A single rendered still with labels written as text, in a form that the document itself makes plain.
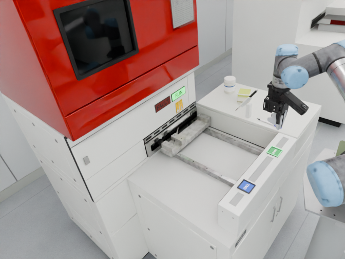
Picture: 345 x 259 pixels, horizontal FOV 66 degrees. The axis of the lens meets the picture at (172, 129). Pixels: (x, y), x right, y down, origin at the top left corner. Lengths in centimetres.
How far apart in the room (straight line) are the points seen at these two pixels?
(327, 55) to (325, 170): 39
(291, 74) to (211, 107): 76
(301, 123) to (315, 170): 79
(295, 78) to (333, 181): 36
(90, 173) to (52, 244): 123
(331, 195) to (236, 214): 42
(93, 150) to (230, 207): 63
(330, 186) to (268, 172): 51
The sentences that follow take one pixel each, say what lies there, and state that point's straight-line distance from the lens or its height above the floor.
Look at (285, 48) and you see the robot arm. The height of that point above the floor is 146.
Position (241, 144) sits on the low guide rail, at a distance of 153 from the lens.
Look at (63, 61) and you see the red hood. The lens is 98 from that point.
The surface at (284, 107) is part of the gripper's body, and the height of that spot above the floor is 122.
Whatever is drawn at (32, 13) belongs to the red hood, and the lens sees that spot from 93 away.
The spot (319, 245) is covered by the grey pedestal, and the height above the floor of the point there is 38.
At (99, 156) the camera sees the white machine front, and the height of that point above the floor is 105.
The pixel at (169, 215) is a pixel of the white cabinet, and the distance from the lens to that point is 133.
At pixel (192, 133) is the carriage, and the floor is 88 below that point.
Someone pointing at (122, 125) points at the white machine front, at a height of 113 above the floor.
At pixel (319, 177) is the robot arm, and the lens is 76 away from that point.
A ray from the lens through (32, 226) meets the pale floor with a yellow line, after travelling 262.
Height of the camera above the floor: 183
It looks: 37 degrees down
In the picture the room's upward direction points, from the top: 8 degrees counter-clockwise
